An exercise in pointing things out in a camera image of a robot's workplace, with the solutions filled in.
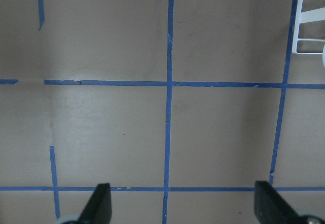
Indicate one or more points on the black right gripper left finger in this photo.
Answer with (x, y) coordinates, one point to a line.
(99, 207)

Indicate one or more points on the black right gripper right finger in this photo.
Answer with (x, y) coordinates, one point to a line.
(270, 207)

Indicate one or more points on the white wire cup rack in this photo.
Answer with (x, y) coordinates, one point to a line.
(308, 33)

